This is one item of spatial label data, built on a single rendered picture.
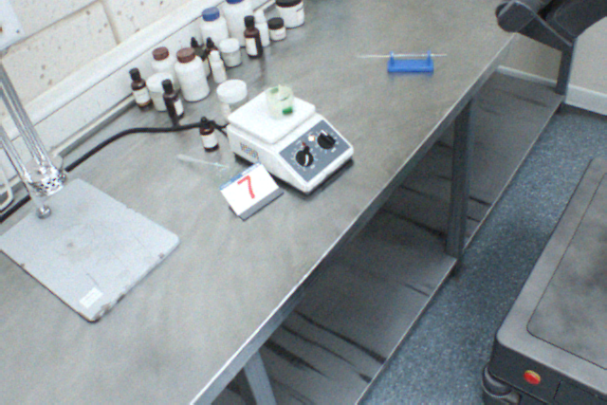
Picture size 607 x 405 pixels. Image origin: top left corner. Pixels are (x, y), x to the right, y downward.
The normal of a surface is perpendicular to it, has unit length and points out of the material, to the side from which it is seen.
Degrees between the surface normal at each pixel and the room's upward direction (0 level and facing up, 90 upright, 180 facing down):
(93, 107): 90
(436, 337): 0
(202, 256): 0
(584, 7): 106
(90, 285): 0
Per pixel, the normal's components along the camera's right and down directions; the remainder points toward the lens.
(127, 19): 0.79, 0.33
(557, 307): -0.12, -0.74
